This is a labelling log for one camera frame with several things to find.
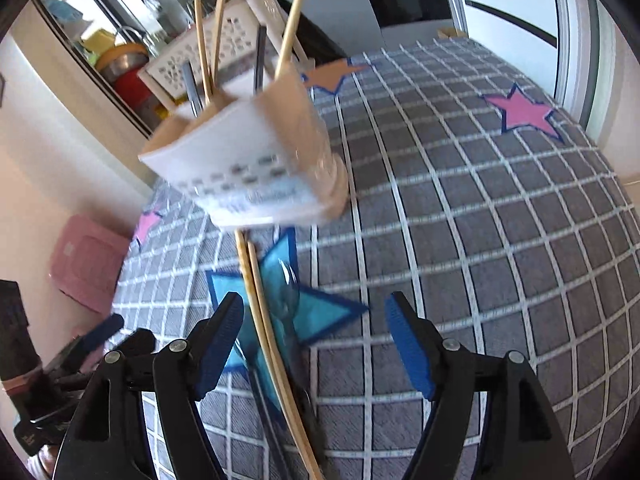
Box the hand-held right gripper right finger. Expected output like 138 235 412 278
384 291 576 480

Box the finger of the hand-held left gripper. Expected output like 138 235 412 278
118 328 156 357
75 313 126 357

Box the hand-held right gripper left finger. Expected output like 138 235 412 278
52 291 245 480

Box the dark translucent plastic spoon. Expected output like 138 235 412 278
253 24 269 94
232 335 294 480
182 63 204 114
272 260 322 442

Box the beige plastic utensil holder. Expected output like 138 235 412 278
139 76 349 232

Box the stack of pink plastic stools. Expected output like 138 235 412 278
49 213 134 314

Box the grey checked star tablecloth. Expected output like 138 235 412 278
112 37 637 480

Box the red container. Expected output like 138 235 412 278
113 67 159 111

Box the orange metal basin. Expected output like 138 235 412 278
94 42 151 80

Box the beige perforated basket rack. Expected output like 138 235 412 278
137 0 321 112

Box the white sliding door frame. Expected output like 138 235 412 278
545 0 629 162

